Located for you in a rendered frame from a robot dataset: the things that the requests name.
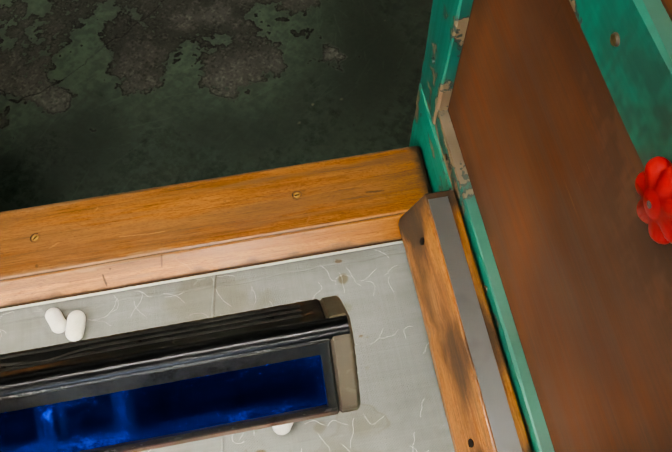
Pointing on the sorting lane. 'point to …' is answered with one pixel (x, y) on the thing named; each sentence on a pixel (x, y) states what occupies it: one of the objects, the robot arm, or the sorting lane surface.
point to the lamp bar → (181, 381)
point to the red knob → (656, 199)
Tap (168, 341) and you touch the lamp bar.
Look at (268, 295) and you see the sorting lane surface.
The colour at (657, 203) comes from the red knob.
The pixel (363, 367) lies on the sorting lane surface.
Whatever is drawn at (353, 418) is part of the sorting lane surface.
